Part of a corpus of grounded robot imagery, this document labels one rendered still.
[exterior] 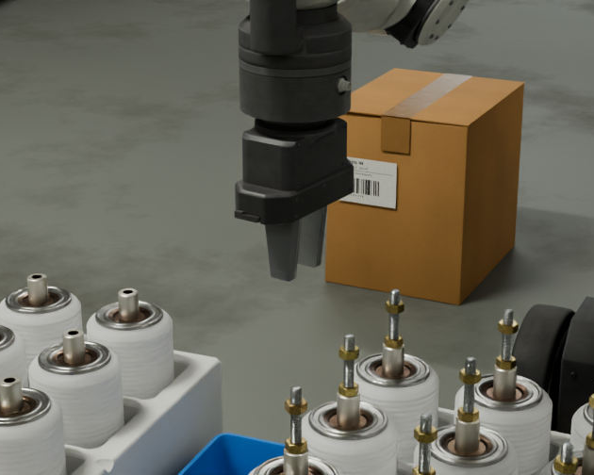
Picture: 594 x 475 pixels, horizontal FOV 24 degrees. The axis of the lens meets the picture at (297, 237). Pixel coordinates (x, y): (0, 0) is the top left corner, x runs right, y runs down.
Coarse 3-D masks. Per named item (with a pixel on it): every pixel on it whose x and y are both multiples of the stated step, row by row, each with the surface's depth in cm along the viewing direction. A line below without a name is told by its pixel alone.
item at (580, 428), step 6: (582, 408) 133; (576, 414) 133; (582, 414) 132; (576, 420) 131; (582, 420) 131; (576, 426) 131; (582, 426) 130; (588, 426) 130; (570, 432) 133; (576, 432) 131; (582, 432) 130; (588, 432) 129; (570, 438) 133; (576, 438) 131; (582, 438) 130; (576, 444) 131; (582, 444) 130
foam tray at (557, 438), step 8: (440, 408) 148; (440, 416) 147; (448, 416) 147; (440, 424) 146; (448, 424) 145; (552, 432) 143; (552, 440) 142; (560, 440) 142; (568, 440) 142; (552, 448) 141; (560, 448) 140; (552, 456) 142; (400, 464) 137; (408, 464) 137; (400, 472) 136; (408, 472) 136
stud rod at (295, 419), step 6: (294, 390) 117; (300, 390) 117; (294, 396) 117; (300, 396) 117; (294, 402) 118; (300, 402) 118; (294, 420) 118; (300, 420) 118; (294, 426) 118; (300, 426) 118; (294, 432) 118; (300, 432) 119; (294, 438) 119; (300, 438) 119
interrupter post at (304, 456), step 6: (306, 450) 119; (288, 456) 119; (294, 456) 119; (300, 456) 119; (306, 456) 119; (288, 462) 119; (294, 462) 119; (300, 462) 119; (306, 462) 119; (288, 468) 119; (294, 468) 119; (300, 468) 119; (306, 468) 120; (288, 474) 119; (294, 474) 119; (300, 474) 119; (306, 474) 120
